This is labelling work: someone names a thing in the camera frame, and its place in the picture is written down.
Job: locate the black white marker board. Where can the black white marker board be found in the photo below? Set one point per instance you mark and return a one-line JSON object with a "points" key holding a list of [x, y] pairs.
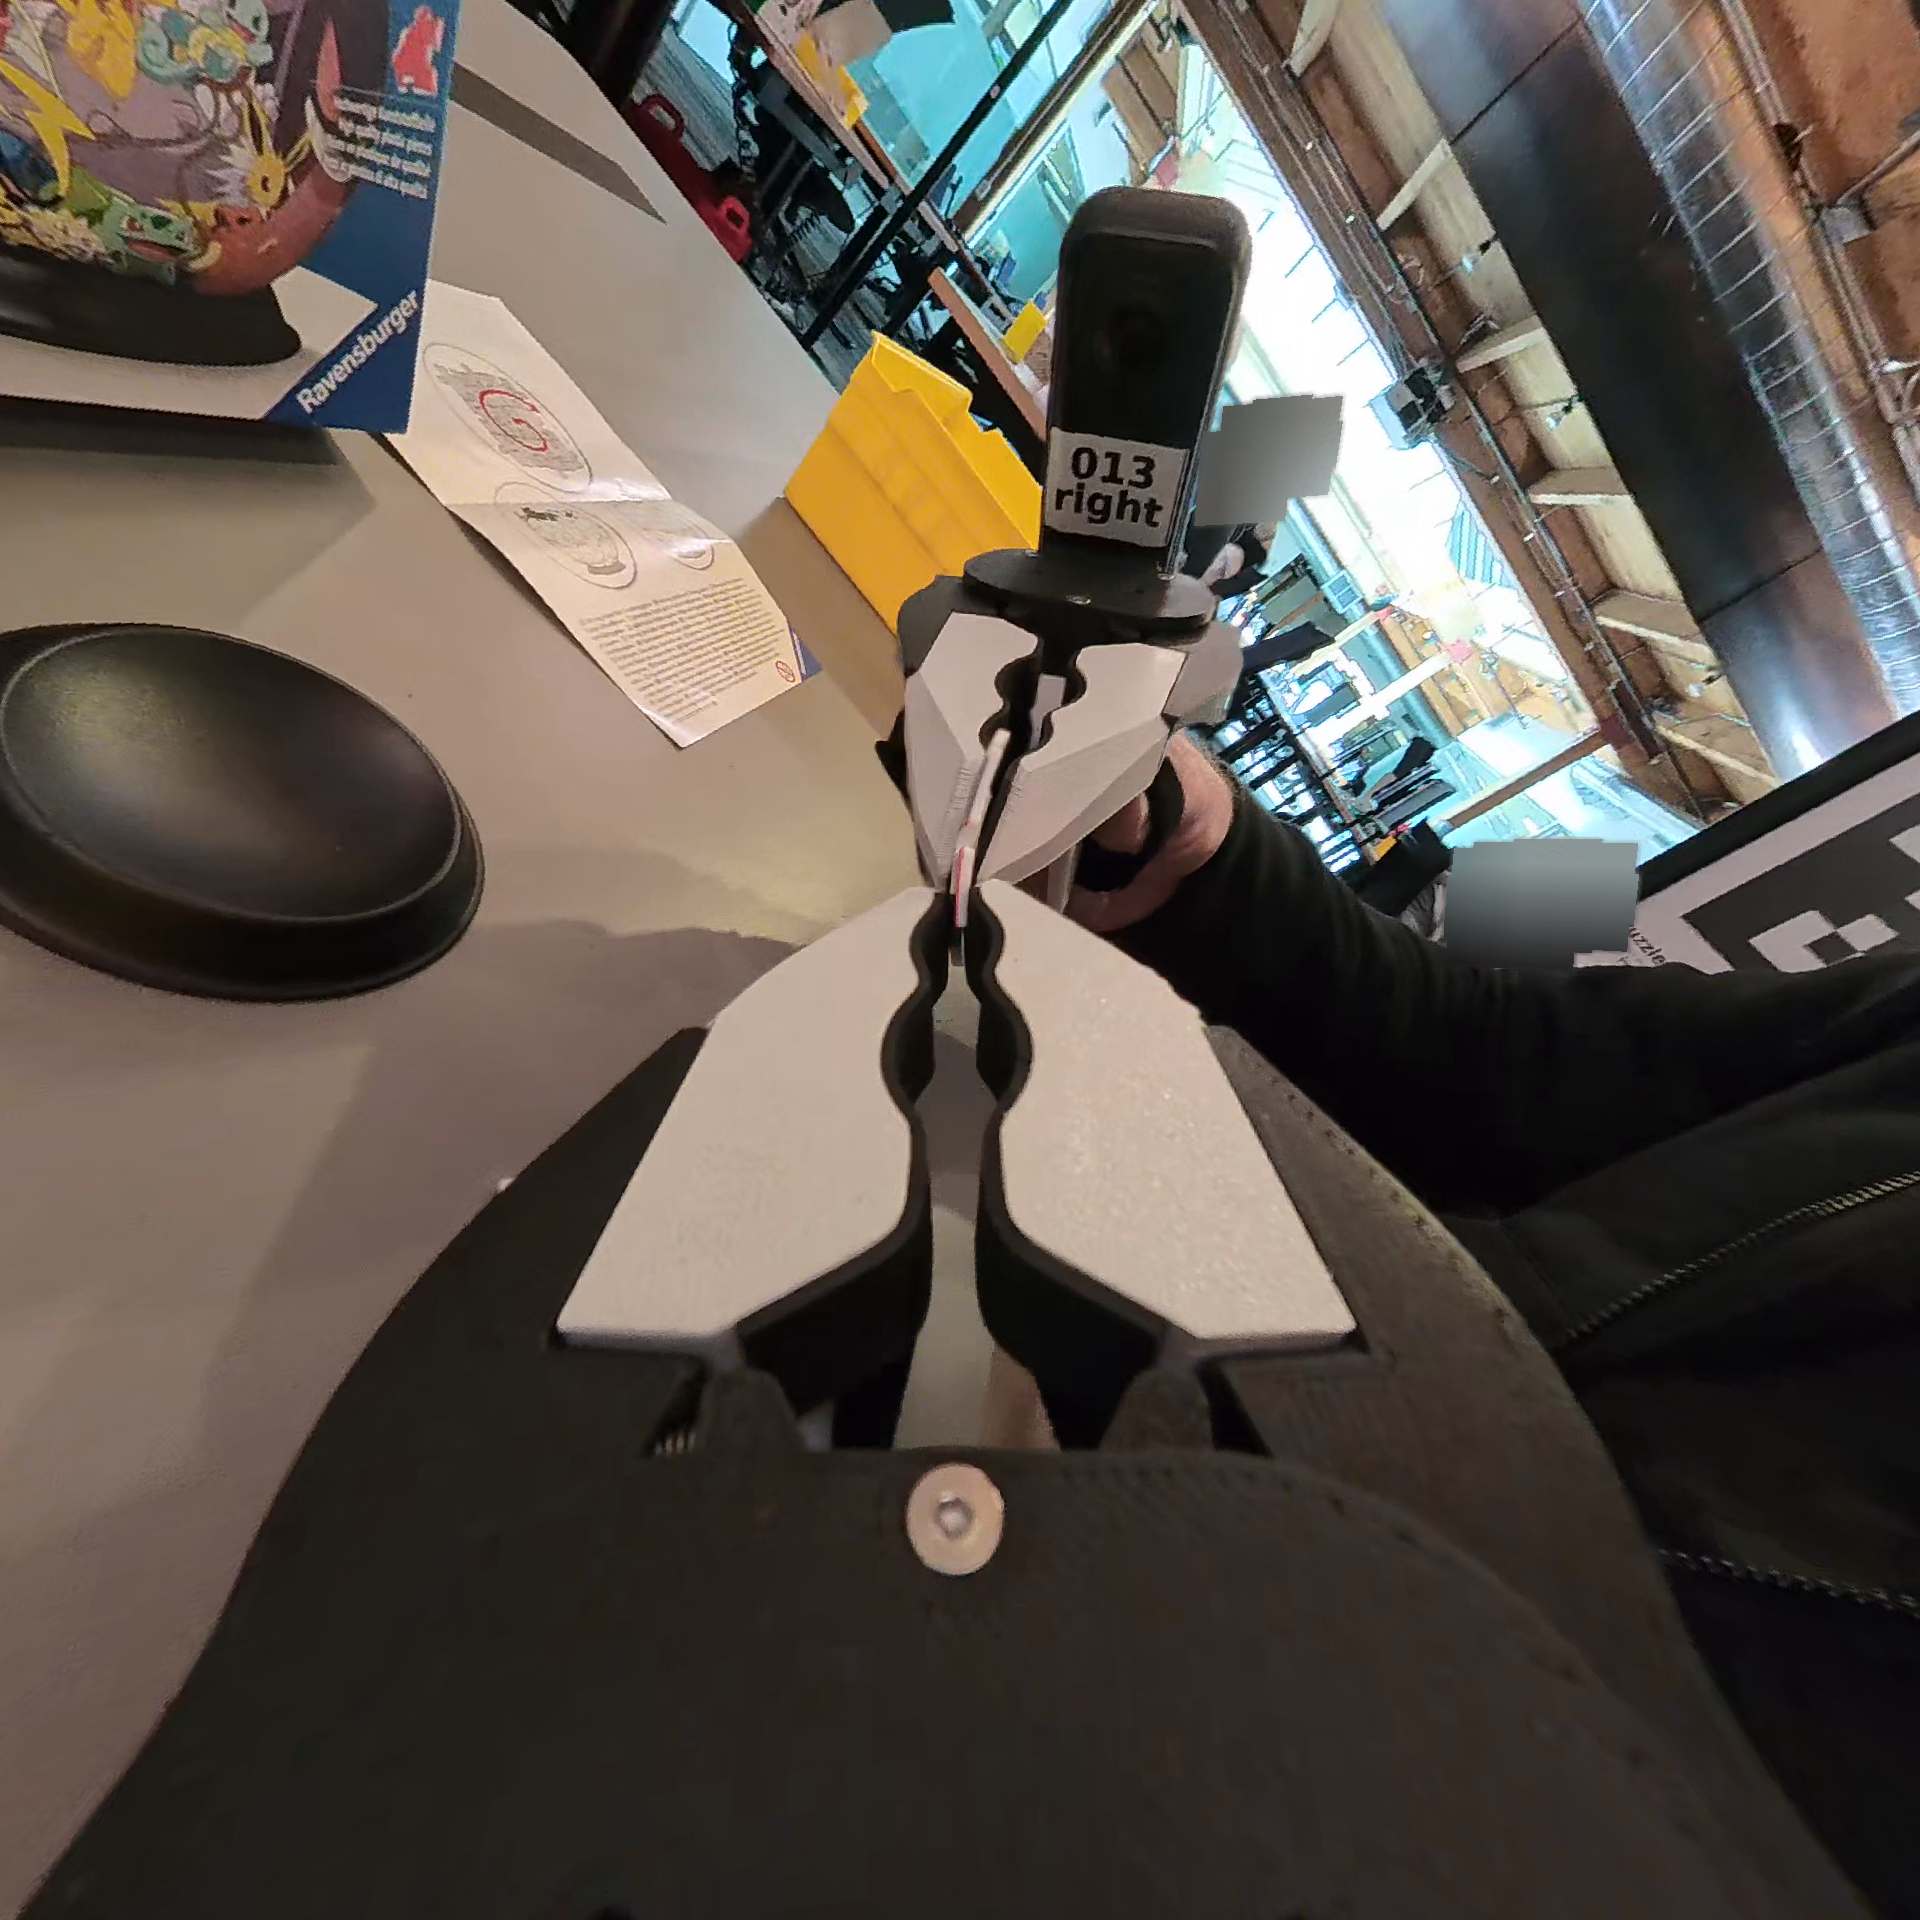
{"points": [[1798, 885]]}

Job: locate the curved plastic puzzle piece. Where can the curved plastic puzzle piece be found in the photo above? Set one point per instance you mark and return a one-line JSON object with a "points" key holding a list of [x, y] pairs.
{"points": [[984, 803], [960, 905]]}

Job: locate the person's right forearm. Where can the person's right forearm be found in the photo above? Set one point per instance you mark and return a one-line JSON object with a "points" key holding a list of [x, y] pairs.
{"points": [[1424, 1021]]}

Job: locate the red canister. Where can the red canister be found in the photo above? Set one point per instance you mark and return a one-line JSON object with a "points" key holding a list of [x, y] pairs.
{"points": [[668, 135]]}

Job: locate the black round display stand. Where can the black round display stand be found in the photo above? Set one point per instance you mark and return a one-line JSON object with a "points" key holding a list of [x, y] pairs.
{"points": [[224, 797]]}

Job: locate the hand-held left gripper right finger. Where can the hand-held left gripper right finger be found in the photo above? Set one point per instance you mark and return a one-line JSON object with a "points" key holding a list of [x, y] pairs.
{"points": [[1170, 1184]]}

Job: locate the person's right hand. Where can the person's right hand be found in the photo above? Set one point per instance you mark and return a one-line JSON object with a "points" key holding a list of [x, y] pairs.
{"points": [[1212, 818]]}

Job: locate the silver ventilation duct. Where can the silver ventilation duct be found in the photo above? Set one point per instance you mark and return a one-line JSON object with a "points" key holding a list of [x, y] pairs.
{"points": [[1740, 301]]}

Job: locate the yellow storage bin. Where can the yellow storage bin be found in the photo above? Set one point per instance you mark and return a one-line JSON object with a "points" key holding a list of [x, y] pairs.
{"points": [[901, 464]]}

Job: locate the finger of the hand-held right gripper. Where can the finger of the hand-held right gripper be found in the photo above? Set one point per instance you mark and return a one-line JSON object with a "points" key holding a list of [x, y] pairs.
{"points": [[954, 721], [1101, 735]]}

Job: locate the white instruction sheet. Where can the white instruction sheet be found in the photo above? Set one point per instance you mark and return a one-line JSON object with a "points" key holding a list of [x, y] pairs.
{"points": [[600, 525]]}

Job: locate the colourful puzzle box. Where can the colourful puzzle box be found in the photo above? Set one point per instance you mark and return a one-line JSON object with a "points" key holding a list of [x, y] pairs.
{"points": [[195, 182]]}

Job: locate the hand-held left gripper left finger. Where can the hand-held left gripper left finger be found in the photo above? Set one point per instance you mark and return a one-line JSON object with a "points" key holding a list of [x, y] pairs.
{"points": [[750, 1184]]}

